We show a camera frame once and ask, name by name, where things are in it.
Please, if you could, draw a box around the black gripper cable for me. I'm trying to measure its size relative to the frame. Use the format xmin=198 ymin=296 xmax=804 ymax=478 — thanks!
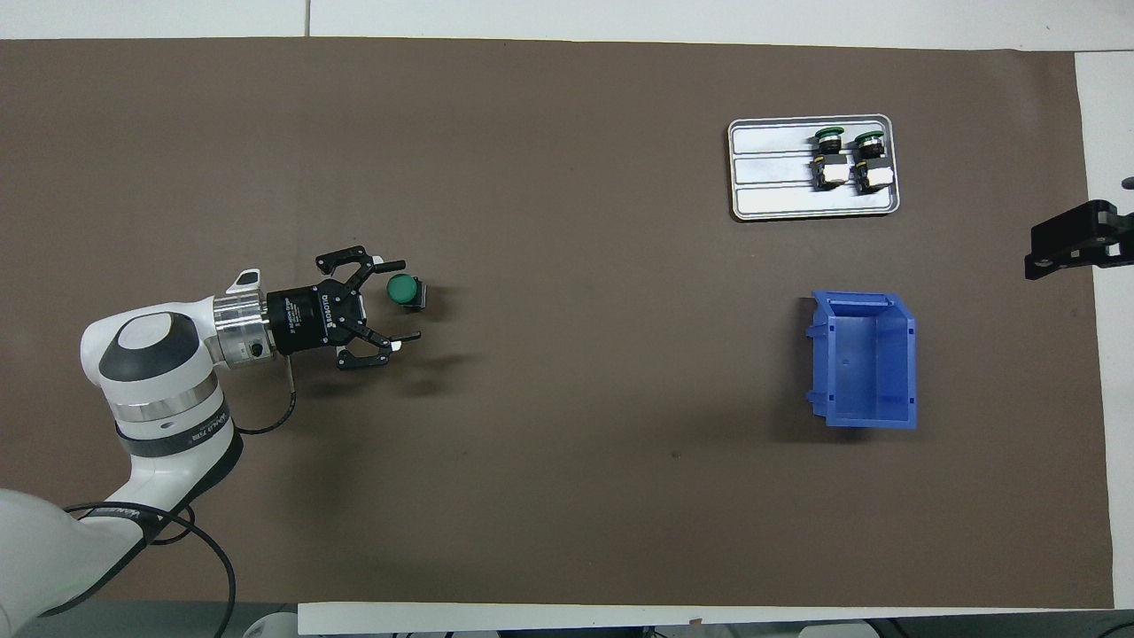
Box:
xmin=62 ymin=362 xmax=299 ymax=638

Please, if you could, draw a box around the brown paper mat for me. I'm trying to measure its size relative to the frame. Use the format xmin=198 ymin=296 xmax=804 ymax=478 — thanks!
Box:
xmin=0 ymin=37 xmax=1115 ymax=611

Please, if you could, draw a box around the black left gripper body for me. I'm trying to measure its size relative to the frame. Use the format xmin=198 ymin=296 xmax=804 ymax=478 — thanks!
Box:
xmin=266 ymin=282 xmax=366 ymax=357

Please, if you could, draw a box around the silver metal tray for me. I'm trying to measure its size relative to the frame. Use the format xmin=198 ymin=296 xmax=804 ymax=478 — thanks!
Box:
xmin=727 ymin=113 xmax=902 ymax=222

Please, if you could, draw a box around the green push button switch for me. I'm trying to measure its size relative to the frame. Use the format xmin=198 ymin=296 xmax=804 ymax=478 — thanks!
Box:
xmin=811 ymin=127 xmax=851 ymax=191
xmin=386 ymin=273 xmax=430 ymax=313
xmin=850 ymin=130 xmax=894 ymax=196

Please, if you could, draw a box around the blue plastic bin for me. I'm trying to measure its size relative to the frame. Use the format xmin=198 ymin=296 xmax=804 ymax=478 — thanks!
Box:
xmin=804 ymin=290 xmax=919 ymax=431

